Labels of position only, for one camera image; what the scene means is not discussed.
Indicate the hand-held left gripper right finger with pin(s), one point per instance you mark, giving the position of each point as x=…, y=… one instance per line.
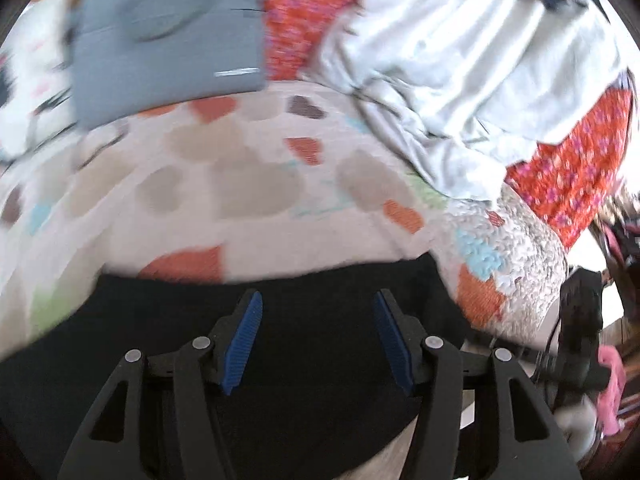
x=395, y=345

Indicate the red floral blanket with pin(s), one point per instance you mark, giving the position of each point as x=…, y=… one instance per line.
x=575, y=180

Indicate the white cloth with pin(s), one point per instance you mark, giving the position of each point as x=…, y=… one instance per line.
x=465, y=70

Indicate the black stand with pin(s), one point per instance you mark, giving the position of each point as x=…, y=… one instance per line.
x=580, y=330

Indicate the pink cloth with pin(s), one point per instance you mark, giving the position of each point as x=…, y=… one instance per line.
x=612, y=390

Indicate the grey pouch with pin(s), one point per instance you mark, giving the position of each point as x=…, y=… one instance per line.
x=167, y=45

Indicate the patchwork heart quilt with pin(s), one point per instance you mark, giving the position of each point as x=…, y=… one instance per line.
x=240, y=185

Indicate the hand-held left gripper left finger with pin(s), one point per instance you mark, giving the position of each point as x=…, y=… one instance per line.
x=243, y=341

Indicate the black pants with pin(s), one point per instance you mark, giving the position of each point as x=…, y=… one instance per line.
x=310, y=360

